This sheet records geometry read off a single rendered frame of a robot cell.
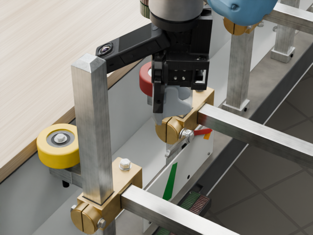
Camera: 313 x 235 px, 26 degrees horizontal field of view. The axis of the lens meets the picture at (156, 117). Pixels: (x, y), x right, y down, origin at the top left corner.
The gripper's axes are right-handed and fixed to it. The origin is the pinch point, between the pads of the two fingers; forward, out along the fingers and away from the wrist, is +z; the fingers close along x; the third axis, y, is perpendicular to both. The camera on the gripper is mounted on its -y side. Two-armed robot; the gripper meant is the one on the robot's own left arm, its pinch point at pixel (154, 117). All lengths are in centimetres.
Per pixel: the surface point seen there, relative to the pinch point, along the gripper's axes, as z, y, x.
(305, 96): 100, 64, 126
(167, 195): 24.5, 3.3, 5.5
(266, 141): 11.3, 20.2, 7.0
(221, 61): 37, 19, 64
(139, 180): 12.7, -2.2, -1.8
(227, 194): 99, 28, 73
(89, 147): -1.2, -9.7, -8.3
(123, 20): 9.0, -6.2, 40.2
